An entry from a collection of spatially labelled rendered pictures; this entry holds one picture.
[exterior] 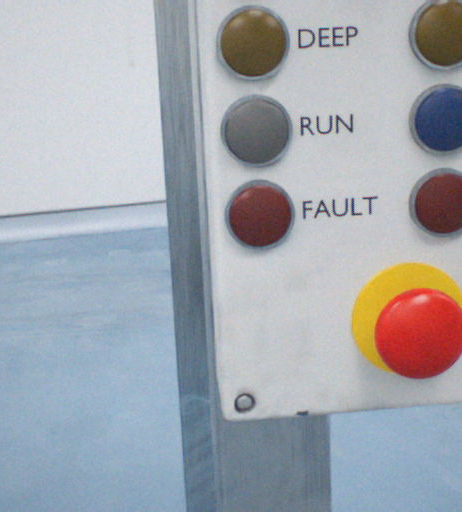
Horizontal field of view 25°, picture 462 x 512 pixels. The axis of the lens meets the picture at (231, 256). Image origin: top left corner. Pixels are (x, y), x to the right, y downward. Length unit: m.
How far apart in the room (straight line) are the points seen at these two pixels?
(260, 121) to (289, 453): 0.20
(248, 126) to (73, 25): 3.76
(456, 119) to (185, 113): 1.18
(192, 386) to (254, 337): 1.27
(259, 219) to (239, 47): 0.07
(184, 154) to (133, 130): 2.64
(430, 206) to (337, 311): 0.06
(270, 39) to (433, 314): 0.13
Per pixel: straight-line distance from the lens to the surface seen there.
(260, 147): 0.42
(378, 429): 2.38
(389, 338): 0.44
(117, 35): 4.20
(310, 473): 0.55
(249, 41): 0.42
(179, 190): 1.62
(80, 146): 4.23
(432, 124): 0.44
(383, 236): 0.45
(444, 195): 0.45
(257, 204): 0.43
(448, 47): 0.44
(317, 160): 0.44
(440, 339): 0.44
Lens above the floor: 1.02
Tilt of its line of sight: 16 degrees down
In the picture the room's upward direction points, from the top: 3 degrees counter-clockwise
